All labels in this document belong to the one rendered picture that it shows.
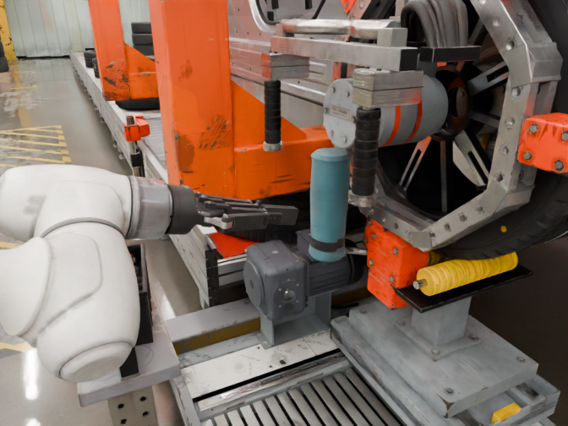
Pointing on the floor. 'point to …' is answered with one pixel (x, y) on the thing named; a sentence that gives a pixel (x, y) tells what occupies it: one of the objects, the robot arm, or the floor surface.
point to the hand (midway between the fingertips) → (278, 215)
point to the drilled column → (133, 408)
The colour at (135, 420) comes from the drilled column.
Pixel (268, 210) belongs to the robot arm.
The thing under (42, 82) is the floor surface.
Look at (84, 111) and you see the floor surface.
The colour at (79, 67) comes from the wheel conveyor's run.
